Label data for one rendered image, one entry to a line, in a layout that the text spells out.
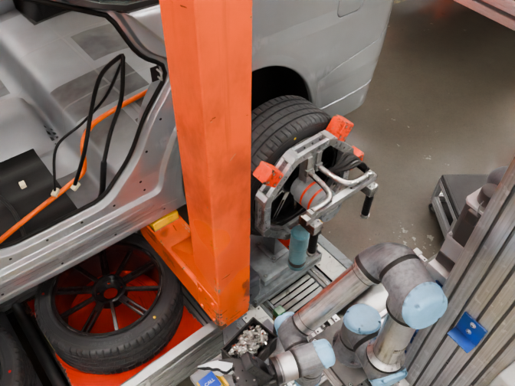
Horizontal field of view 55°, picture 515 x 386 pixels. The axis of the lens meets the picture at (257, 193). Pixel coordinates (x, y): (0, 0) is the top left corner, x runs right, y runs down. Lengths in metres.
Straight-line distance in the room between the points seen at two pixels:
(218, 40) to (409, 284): 0.74
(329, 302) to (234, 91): 0.63
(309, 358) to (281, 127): 1.04
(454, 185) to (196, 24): 2.35
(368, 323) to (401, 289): 0.41
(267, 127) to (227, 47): 0.89
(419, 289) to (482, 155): 2.85
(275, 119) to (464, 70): 3.09
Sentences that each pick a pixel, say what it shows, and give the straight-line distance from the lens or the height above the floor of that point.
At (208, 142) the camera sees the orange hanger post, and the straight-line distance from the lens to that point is 1.34.
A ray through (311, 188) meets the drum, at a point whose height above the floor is 0.92.
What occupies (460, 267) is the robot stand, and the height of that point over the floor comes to 1.41.
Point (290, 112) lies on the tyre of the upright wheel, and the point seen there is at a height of 1.18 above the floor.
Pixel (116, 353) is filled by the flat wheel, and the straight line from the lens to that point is 2.27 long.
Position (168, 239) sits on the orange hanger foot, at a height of 0.68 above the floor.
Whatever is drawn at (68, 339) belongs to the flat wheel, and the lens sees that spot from 2.33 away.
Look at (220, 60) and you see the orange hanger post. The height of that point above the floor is 1.83.
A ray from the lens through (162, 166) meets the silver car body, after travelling 2.10.
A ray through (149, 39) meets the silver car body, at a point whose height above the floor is 1.60.
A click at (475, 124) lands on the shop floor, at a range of 4.32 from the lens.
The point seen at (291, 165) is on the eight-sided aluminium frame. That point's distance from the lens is 1.99.
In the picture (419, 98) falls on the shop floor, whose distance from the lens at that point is 4.43.
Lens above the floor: 2.48
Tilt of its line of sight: 47 degrees down
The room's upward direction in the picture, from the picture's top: 1 degrees clockwise
